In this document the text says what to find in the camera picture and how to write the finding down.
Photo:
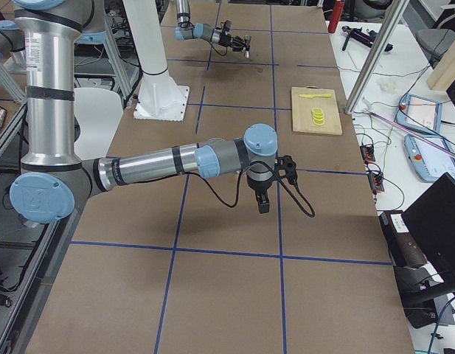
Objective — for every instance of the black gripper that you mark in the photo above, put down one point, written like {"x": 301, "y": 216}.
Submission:
{"x": 258, "y": 186}
{"x": 226, "y": 39}

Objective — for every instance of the steel jigger measuring cup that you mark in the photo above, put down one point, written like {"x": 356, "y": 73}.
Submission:
{"x": 247, "y": 45}

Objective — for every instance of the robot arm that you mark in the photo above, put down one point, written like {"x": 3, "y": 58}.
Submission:
{"x": 186, "y": 30}
{"x": 67, "y": 162}

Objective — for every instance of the wooden cutting board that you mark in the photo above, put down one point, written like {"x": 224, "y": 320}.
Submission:
{"x": 302, "y": 120}

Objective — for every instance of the yellow plastic knife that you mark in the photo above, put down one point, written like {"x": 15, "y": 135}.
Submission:
{"x": 313, "y": 96}

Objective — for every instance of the red cylinder bottle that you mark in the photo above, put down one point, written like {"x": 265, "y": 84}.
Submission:
{"x": 335, "y": 16}

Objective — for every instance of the white chair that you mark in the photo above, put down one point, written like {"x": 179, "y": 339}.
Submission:
{"x": 98, "y": 112}

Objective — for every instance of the near blue teach pendant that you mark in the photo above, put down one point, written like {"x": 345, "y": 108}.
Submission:
{"x": 428, "y": 157}

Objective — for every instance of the blue teach pendant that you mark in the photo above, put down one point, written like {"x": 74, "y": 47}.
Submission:
{"x": 419, "y": 114}
{"x": 428, "y": 157}

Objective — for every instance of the far blue teach pendant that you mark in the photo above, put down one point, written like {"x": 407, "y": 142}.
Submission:
{"x": 419, "y": 114}

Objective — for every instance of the black monitor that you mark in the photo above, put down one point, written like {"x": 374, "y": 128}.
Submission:
{"x": 431, "y": 222}

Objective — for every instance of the pink metal rod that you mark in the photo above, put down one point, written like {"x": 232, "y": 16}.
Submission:
{"x": 421, "y": 137}

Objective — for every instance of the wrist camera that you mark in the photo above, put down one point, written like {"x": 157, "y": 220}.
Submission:
{"x": 226, "y": 26}
{"x": 285, "y": 167}

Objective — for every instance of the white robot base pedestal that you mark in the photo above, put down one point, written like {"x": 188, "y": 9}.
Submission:
{"x": 159, "y": 96}

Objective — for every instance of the aluminium frame post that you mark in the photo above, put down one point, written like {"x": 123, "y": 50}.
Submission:
{"x": 391, "y": 20}

